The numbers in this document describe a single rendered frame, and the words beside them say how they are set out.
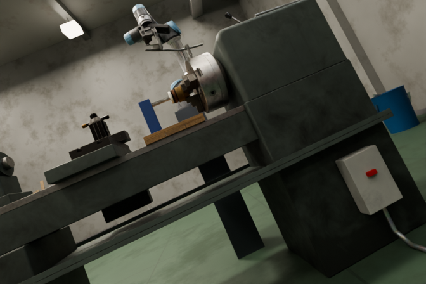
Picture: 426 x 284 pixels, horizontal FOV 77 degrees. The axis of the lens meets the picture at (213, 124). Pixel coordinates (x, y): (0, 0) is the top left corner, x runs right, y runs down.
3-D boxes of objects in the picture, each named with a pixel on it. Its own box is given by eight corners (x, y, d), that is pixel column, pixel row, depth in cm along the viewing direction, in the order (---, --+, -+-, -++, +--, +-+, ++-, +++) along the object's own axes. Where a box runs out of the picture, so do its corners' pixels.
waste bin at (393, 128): (433, 118, 339) (410, 78, 346) (402, 133, 336) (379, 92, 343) (404, 123, 389) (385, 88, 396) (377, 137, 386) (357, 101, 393)
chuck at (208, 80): (217, 111, 166) (197, 64, 166) (227, 103, 134) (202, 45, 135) (204, 116, 164) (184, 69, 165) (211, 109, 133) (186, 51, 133)
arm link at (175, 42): (191, 94, 210) (160, 30, 207) (208, 85, 207) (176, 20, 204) (187, 94, 199) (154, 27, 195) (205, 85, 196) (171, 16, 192)
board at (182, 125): (201, 131, 163) (198, 125, 163) (205, 120, 128) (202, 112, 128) (154, 151, 158) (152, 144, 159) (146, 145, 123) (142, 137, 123)
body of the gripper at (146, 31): (146, 47, 146) (139, 33, 152) (161, 42, 148) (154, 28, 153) (142, 37, 140) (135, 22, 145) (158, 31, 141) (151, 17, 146)
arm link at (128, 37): (147, 37, 209) (118, 31, 162) (159, 29, 206) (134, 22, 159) (154, 50, 211) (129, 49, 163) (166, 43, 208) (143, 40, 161)
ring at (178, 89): (184, 86, 153) (168, 92, 151) (184, 80, 144) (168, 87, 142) (190, 101, 152) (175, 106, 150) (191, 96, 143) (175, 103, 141)
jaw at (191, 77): (199, 79, 147) (199, 68, 136) (203, 86, 146) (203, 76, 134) (180, 86, 145) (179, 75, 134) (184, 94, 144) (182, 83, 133)
